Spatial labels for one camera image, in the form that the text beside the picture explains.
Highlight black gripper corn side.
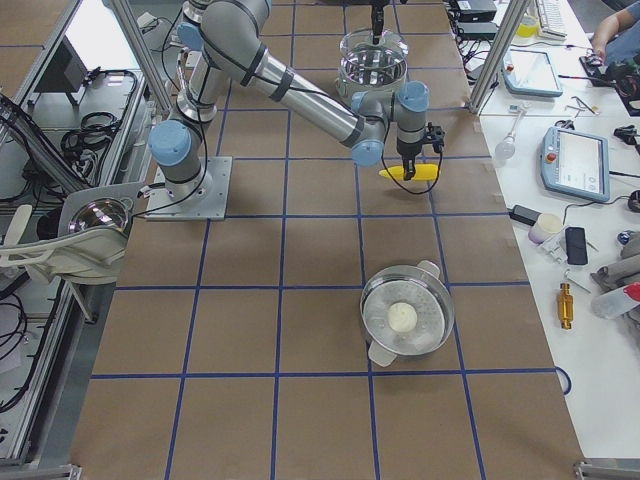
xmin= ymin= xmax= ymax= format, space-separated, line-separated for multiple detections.
xmin=370 ymin=0 xmax=445 ymax=181

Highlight glass pot lid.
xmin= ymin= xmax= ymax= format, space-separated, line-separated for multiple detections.
xmin=340 ymin=28 xmax=409 ymax=69

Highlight yellow corn cob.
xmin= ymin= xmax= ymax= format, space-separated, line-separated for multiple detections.
xmin=378 ymin=163 xmax=439 ymax=182

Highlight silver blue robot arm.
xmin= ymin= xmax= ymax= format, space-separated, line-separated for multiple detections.
xmin=150 ymin=1 xmax=444 ymax=203

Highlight pale green steel pot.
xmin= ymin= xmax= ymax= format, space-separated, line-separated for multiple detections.
xmin=336 ymin=57 xmax=407 ymax=101

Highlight steel steamer pot with bun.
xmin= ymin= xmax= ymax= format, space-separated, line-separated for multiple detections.
xmin=359 ymin=260 xmax=455 ymax=367

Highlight blue teach pendant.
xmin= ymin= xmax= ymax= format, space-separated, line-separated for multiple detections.
xmin=501 ymin=48 xmax=563 ymax=98
xmin=540 ymin=127 xmax=610 ymax=203

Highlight yellow tape roll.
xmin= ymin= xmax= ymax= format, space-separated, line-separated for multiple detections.
xmin=516 ymin=14 xmax=539 ymax=38

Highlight black power adapter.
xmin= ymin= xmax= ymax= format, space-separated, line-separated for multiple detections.
xmin=508 ymin=205 xmax=541 ymax=226

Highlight black smartphone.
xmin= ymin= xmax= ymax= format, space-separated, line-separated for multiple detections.
xmin=565 ymin=227 xmax=588 ymax=266

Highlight brass metal fitting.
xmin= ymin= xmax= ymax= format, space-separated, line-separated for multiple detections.
xmin=557 ymin=282 xmax=574 ymax=330

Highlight steel bowl on chair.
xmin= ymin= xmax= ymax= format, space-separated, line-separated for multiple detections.
xmin=68 ymin=198 xmax=130 ymax=233

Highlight black handled scissors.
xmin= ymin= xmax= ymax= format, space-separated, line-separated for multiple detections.
xmin=554 ymin=119 xmax=575 ymax=130

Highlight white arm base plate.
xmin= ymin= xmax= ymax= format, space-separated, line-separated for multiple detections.
xmin=143 ymin=156 xmax=233 ymax=221

